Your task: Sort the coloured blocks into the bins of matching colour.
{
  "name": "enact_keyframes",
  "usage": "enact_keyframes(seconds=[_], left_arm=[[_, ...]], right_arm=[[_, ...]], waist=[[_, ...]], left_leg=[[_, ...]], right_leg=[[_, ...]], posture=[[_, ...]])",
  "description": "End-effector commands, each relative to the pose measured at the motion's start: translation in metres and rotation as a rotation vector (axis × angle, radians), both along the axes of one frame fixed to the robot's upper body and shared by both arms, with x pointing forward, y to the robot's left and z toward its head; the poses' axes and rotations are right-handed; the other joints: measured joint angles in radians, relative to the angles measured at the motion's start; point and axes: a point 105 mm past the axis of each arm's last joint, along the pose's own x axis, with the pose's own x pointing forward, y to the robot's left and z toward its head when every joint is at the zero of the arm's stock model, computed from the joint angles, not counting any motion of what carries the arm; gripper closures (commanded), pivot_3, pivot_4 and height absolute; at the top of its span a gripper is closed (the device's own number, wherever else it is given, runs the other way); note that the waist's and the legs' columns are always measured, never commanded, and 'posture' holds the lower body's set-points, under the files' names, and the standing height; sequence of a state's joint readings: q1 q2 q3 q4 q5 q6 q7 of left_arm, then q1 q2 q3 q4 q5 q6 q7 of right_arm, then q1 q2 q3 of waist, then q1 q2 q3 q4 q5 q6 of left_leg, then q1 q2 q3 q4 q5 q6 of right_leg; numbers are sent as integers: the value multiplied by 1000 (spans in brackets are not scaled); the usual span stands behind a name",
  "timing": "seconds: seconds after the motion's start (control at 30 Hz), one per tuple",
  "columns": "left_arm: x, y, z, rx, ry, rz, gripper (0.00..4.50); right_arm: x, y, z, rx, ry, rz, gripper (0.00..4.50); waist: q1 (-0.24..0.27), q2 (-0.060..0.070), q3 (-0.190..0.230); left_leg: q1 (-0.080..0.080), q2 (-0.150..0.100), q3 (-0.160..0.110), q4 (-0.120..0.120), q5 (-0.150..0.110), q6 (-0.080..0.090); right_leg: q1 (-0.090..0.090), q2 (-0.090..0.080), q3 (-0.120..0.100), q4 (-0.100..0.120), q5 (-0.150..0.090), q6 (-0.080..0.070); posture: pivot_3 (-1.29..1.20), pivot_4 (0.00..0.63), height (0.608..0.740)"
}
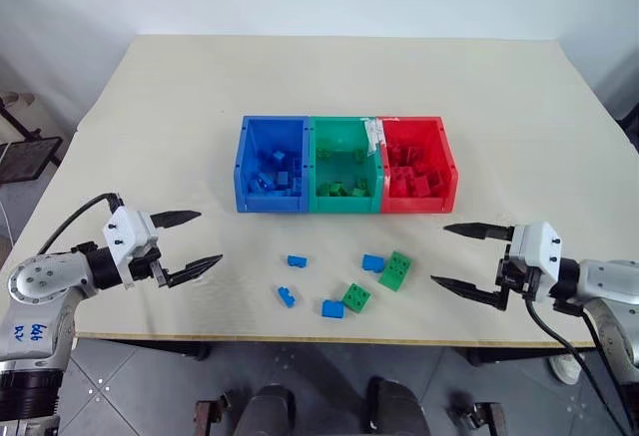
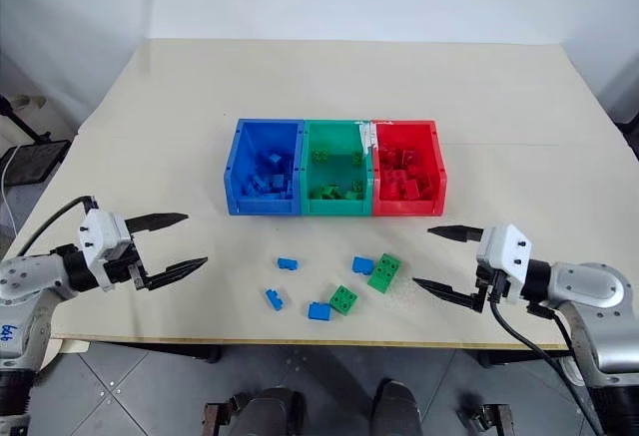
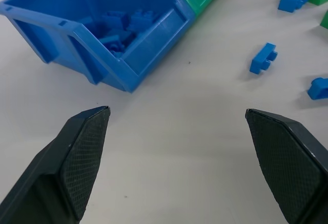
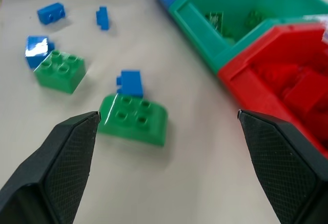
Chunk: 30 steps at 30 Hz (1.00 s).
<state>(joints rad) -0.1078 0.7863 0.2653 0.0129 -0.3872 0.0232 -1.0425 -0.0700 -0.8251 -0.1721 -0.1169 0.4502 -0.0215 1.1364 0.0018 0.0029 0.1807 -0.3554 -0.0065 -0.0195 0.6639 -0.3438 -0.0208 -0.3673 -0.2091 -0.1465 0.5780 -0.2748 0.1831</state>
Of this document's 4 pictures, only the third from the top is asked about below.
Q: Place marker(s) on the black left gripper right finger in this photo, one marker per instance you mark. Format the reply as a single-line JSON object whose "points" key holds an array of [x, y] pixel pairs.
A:
{"points": [[282, 157]]}

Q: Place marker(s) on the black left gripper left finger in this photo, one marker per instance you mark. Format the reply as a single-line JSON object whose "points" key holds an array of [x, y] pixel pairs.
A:
{"points": [[79, 162]]}

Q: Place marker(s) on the blue plastic storage bin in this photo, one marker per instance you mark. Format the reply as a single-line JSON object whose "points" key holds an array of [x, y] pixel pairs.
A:
{"points": [[102, 37]]}

